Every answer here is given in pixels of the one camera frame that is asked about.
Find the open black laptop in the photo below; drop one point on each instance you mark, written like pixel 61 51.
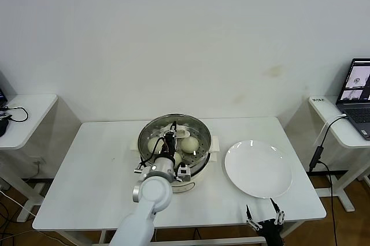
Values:
pixel 2 96

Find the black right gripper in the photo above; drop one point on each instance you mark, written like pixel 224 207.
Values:
pixel 270 231

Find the small usb hub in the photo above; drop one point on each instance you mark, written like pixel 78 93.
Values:
pixel 3 115

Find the open grey laptop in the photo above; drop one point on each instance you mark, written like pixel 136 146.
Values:
pixel 357 113

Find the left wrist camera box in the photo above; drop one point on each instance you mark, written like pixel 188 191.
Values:
pixel 184 173

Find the perforated steel steamer basket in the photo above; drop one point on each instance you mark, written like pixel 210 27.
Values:
pixel 205 153

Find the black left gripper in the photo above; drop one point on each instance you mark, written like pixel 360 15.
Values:
pixel 170 148

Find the white side table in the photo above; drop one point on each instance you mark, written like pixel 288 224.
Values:
pixel 29 119
pixel 341 132

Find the round white plate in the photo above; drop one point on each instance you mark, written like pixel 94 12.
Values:
pixel 257 171

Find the white wall power socket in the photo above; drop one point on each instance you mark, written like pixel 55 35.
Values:
pixel 37 161

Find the cream electric cooking pot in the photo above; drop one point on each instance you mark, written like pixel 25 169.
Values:
pixel 199 177

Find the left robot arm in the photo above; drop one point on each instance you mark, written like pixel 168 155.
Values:
pixel 153 191

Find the small printed table label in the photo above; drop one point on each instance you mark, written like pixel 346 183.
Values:
pixel 318 100

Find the white steamed baozi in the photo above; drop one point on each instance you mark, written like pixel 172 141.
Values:
pixel 152 144
pixel 189 145
pixel 178 158

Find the white table frame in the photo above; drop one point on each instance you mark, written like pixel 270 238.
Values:
pixel 216 239

